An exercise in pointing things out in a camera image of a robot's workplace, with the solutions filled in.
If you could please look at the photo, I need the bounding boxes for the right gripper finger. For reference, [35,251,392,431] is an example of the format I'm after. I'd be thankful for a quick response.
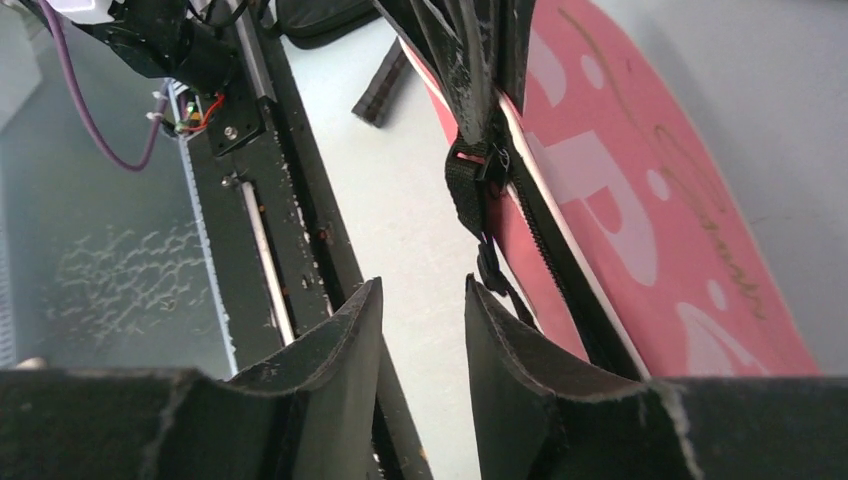
[465,277,847,479]
[1,278,383,479]

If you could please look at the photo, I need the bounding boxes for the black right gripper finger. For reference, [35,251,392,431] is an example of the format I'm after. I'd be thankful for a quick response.
[374,0,497,143]
[496,0,536,113]

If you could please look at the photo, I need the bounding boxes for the pink sport racket bag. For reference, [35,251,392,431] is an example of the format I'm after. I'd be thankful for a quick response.
[400,1,820,380]

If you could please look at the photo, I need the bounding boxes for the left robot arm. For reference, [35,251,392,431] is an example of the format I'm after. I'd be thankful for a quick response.
[22,1,395,143]

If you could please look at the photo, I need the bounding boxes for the black racket bag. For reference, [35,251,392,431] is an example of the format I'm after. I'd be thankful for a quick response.
[274,0,380,49]

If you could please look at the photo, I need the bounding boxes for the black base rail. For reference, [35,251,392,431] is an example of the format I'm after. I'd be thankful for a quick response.
[183,38,432,479]

